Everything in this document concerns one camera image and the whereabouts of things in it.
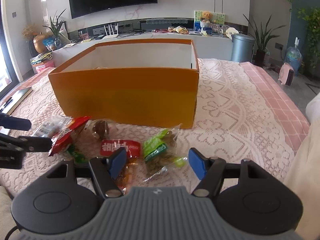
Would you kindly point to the blue water bottle jug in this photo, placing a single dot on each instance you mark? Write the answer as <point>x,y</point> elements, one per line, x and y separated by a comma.
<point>293,57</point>

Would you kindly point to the clear packet white balls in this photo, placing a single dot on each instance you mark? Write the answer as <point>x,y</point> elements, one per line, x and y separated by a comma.
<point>51,126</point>

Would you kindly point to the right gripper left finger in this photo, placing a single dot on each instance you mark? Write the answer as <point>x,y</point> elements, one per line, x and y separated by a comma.
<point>116,162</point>

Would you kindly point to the hanging ivy plant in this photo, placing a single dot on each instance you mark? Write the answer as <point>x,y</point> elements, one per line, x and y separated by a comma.
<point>311,45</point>

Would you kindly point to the white tv console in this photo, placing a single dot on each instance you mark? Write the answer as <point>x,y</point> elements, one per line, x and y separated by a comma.
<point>147,50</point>

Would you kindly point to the red brown meat stick packet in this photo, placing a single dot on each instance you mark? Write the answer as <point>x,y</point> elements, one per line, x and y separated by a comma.
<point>110,139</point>

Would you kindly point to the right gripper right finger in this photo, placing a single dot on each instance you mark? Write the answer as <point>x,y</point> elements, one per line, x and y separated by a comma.
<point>199,163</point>

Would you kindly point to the potted plant left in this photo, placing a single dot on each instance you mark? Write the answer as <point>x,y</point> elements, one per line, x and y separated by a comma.
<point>55,25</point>

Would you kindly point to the orange cardboard box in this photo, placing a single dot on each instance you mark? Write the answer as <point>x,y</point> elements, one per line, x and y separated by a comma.
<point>144,96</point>

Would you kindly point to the red chip bag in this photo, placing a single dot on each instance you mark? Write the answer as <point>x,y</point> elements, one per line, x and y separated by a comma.
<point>67,135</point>

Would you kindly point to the pink small heater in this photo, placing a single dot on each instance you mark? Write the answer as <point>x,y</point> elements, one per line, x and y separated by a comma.
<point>286,74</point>

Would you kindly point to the small green packet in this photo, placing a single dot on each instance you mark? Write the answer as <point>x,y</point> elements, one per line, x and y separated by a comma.
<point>77,156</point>

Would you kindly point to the teddy bear with card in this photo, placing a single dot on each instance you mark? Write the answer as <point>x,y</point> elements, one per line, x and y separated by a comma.
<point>208,23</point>

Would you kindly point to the potted green plant right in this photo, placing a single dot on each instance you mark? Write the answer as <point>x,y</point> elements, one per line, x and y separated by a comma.
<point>262,35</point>

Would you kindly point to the black notebook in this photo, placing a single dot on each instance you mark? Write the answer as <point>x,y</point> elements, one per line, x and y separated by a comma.
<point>14,101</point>

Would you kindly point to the golden vase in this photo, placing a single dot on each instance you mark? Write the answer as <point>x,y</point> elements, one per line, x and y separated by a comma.
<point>38,42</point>

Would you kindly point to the light green bean packet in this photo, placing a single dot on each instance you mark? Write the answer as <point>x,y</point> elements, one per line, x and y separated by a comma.
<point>160,153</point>

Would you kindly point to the white wifi router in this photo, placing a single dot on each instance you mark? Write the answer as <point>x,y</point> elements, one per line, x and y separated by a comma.
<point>111,31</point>

